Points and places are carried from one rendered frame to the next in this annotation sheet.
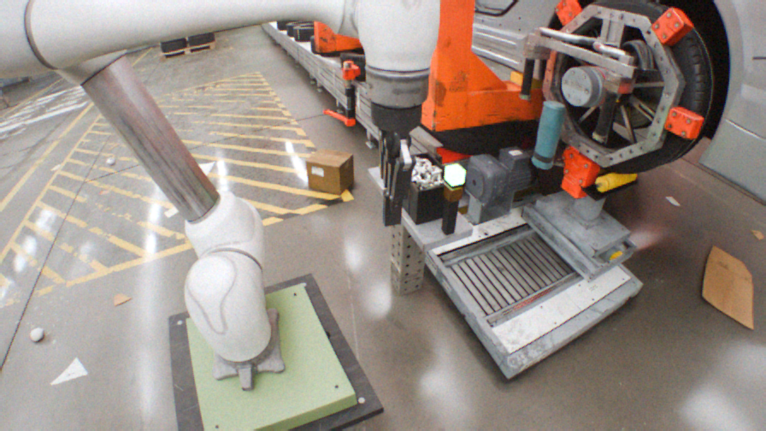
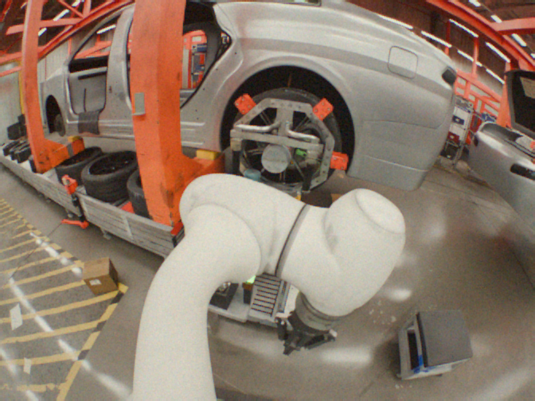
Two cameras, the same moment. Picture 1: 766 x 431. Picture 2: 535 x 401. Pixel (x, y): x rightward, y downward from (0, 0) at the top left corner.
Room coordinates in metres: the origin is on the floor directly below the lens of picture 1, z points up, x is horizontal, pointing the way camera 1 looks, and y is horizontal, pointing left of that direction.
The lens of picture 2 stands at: (0.48, 0.19, 1.25)
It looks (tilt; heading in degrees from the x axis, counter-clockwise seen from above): 33 degrees down; 304
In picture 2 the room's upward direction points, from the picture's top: 6 degrees clockwise
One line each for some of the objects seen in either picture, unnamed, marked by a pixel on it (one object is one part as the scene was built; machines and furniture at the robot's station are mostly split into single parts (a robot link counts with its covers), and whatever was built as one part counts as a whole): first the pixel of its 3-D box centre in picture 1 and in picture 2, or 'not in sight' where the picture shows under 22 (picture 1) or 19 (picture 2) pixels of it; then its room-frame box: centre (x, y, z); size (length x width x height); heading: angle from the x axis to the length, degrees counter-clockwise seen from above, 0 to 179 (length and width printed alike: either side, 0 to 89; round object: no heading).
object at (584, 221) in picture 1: (591, 197); not in sight; (1.14, -0.94, 0.32); 0.40 x 0.30 x 0.28; 23
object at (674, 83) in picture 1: (604, 86); (281, 149); (1.08, -0.78, 0.85); 0.54 x 0.07 x 0.54; 23
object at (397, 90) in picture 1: (397, 82); (325, 300); (0.49, -0.02, 0.96); 0.09 x 0.09 x 0.06
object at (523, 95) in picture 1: (527, 77); (236, 163); (1.14, -0.50, 0.83); 0.04 x 0.04 x 0.16
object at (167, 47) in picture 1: (185, 31); not in sight; (7.99, 4.75, 0.55); 1.40 x 0.80 x 1.09; 115
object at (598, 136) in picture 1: (605, 115); (307, 177); (0.83, -0.63, 0.83); 0.04 x 0.04 x 0.16
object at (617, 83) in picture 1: (620, 81); (312, 154); (0.84, -0.66, 0.93); 0.09 x 0.05 x 0.05; 113
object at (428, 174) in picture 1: (422, 184); (209, 281); (0.92, -0.12, 0.51); 0.20 x 0.14 x 0.13; 22
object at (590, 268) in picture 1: (578, 230); not in sight; (1.14, -0.94, 0.13); 0.50 x 0.36 x 0.10; 23
